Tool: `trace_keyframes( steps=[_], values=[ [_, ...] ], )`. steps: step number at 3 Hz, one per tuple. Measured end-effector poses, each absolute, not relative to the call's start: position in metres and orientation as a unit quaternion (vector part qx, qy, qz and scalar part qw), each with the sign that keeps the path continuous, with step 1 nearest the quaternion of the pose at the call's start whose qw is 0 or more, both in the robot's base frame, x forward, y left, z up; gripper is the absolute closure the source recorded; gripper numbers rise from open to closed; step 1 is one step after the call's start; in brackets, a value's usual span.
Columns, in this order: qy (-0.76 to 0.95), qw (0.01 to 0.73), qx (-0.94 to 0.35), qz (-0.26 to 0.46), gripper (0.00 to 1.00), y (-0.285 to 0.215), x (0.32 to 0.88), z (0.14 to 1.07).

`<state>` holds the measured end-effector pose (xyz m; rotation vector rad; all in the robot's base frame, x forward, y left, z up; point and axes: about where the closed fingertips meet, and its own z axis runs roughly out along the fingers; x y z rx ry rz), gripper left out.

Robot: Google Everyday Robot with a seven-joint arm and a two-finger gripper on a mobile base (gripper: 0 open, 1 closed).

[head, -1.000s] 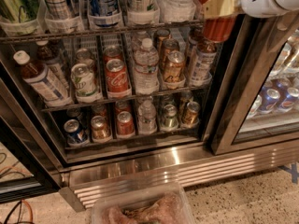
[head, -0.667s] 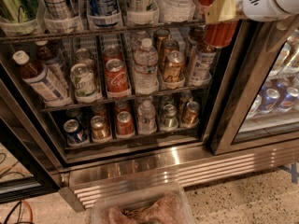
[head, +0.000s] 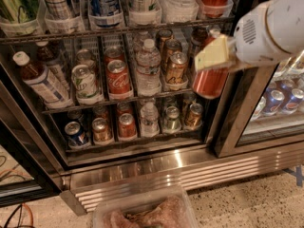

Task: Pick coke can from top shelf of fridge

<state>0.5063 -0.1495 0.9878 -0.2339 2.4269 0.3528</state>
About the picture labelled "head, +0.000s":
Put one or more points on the blue white can top shelf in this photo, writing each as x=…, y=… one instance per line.
x=105, y=7

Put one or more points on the red coke can shelf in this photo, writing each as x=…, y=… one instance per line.
x=118, y=77
x=209, y=83

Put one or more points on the red coke can top shelf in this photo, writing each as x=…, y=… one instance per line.
x=209, y=83

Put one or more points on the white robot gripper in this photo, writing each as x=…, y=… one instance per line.
x=256, y=39

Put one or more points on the blue pepsi can right fridge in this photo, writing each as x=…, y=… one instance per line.
x=273, y=101

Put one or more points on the red can bottom shelf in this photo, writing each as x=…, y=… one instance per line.
x=127, y=127

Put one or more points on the gold brown can middle shelf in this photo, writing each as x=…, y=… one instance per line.
x=177, y=65

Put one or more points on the small water bottle bottom shelf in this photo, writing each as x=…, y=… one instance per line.
x=149, y=120

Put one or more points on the clear plastic bin with items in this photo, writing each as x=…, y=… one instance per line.
x=168, y=207

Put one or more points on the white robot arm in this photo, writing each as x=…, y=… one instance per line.
x=290, y=30

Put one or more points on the brown tea bottle left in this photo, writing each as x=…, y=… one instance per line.
x=38, y=76

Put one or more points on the stainless steel fridge grille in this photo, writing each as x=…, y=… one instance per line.
x=191, y=168

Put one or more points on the fridge glass door right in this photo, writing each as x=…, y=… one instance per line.
x=239, y=135

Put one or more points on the red coke can middle shelf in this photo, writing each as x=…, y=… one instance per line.
x=118, y=77

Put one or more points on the plaid can top shelf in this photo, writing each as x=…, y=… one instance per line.
x=63, y=9

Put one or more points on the green white soda can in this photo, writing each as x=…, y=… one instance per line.
x=85, y=81

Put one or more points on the gold can bottom shelf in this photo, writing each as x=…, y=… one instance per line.
x=193, y=115

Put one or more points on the clear water bottle middle shelf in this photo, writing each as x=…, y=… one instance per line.
x=148, y=69

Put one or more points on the green silver can bottom shelf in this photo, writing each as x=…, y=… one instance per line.
x=171, y=121

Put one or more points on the blue pepsi can bottom shelf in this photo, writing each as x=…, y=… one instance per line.
x=76, y=136

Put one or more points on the orange can bottom shelf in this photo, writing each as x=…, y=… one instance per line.
x=101, y=130

